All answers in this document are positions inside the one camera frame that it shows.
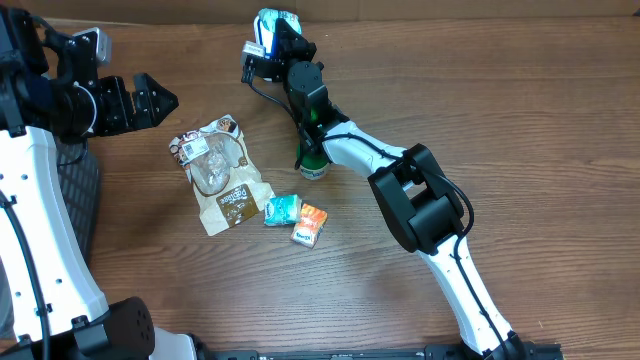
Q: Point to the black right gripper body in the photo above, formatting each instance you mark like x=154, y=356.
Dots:
x=304, y=49

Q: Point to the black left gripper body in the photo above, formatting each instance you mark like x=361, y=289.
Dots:
x=114, y=108

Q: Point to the teal white packet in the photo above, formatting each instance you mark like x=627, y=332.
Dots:
x=267, y=18

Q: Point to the brown white snack pouch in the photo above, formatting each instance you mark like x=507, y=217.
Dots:
x=227, y=186

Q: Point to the green lid spice jar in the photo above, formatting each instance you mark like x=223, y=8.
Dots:
x=312, y=165

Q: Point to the teal box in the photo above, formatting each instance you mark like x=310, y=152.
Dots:
x=283, y=210

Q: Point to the orange small box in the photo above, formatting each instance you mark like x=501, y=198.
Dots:
x=307, y=231

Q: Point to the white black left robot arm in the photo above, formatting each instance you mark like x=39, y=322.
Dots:
x=51, y=93

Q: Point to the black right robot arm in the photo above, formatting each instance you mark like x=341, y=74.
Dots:
x=425, y=212

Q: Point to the white barcode scanner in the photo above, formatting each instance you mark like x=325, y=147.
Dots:
x=264, y=38

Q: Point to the grey plastic mesh basket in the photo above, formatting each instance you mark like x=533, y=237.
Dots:
x=80, y=180

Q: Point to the brown cardboard backdrop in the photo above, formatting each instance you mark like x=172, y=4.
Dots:
x=242, y=11

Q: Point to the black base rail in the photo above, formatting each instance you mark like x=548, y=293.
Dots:
x=429, y=352

